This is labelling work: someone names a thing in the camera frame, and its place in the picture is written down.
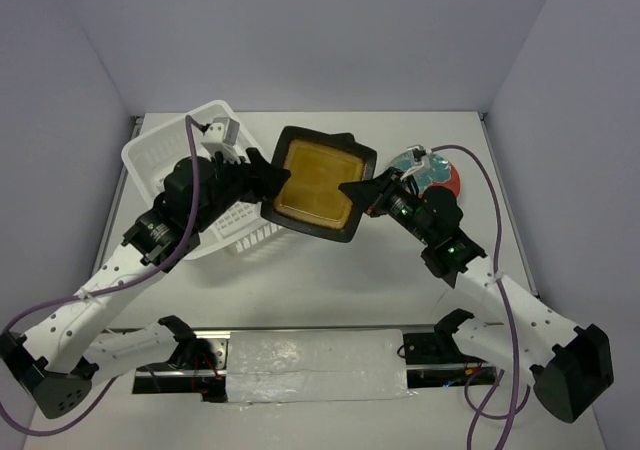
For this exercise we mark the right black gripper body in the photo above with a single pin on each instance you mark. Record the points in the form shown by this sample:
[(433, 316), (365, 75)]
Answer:
[(401, 204)]

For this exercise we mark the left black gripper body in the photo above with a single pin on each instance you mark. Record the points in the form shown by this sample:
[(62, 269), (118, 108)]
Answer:
[(232, 185)]

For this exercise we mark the large red teal floral plate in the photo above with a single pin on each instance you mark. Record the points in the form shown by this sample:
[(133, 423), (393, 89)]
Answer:
[(441, 174)]

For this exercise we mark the black square plate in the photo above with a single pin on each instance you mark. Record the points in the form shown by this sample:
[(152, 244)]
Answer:
[(343, 141), (310, 202)]

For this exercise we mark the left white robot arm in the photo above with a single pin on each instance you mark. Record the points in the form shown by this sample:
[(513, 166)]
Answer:
[(59, 360)]

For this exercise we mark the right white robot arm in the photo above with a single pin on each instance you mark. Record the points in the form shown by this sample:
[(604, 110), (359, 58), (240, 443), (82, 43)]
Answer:
[(568, 367)]

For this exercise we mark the white plastic dish rack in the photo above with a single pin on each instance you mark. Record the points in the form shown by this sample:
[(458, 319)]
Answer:
[(152, 155)]

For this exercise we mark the white foam front board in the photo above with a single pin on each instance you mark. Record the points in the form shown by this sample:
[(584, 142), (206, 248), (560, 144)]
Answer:
[(432, 418)]

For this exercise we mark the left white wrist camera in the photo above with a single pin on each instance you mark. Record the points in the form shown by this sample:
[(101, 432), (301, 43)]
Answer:
[(220, 137)]

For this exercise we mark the metal base rail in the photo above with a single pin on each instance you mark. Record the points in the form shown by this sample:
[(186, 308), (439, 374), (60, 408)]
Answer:
[(297, 365)]

